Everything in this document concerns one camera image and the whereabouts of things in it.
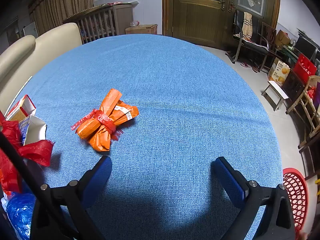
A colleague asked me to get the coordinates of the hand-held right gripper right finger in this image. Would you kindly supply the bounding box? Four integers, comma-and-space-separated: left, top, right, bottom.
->
212, 156, 297, 240

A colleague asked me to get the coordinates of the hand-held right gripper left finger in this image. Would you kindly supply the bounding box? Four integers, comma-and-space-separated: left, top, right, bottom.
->
31, 156, 113, 240

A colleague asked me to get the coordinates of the orange bag bundle red ribbon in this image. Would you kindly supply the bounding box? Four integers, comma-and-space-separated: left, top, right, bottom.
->
71, 88, 139, 152

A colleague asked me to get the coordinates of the red plastic bag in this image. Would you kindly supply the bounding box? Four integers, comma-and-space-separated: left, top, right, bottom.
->
0, 120, 55, 196

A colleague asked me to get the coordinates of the red plastic basket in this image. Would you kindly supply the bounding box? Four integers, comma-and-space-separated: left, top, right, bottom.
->
282, 168, 309, 240

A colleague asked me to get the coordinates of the blue plastic bag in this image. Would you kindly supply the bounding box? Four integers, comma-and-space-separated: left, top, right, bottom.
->
1, 192, 37, 240

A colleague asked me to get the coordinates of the yellow and red carton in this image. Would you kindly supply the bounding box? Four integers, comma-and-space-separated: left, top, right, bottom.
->
5, 94, 37, 123

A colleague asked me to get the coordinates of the blue and white carton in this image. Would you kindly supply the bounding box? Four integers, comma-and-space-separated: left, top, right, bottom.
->
19, 115, 47, 147

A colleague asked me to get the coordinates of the white stool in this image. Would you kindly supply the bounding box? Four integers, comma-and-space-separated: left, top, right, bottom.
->
261, 80, 289, 112

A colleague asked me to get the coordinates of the wicker chair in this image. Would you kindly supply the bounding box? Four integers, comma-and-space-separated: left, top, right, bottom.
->
286, 75, 320, 150

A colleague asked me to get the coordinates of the pair of slippers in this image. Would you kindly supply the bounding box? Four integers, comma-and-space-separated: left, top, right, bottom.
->
240, 62, 258, 72

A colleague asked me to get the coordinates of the dark wooden side table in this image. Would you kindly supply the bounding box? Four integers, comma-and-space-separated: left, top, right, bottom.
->
281, 70, 307, 105

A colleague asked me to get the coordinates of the yellow printed carton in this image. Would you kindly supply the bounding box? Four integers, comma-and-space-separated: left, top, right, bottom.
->
267, 58, 291, 85

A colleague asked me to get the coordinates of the red gift bag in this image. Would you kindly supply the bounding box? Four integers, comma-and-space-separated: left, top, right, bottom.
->
292, 53, 317, 84

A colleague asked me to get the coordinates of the black armchair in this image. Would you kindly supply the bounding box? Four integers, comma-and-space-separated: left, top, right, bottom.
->
231, 9, 269, 64

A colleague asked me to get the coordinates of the beige sofa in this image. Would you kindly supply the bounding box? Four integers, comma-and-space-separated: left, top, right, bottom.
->
0, 22, 83, 115

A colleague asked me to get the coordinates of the brown cardboard box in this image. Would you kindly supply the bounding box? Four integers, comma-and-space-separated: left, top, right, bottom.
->
125, 24, 158, 35
275, 29, 291, 49

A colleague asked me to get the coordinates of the dark wooden chair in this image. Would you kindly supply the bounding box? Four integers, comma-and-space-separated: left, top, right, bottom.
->
257, 22, 278, 72

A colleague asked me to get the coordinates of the black monitor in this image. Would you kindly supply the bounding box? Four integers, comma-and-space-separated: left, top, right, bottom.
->
294, 34, 318, 60

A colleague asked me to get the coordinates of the wooden cabinet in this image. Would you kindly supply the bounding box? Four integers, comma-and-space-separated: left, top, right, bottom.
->
62, 3, 134, 44

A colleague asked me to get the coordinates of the striped scarf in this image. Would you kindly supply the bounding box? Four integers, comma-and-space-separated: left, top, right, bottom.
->
242, 12, 253, 39

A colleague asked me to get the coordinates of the wooden double door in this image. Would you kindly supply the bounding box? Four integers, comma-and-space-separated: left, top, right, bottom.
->
162, 0, 282, 52

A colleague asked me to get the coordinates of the whiteboard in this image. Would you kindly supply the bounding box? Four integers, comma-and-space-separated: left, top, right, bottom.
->
23, 22, 38, 38

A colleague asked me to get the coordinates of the brown curtain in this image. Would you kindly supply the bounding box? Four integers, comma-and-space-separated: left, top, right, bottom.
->
27, 0, 98, 34

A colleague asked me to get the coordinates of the dark wooden furniture frame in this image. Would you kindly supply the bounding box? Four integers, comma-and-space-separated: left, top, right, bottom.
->
297, 130, 320, 180

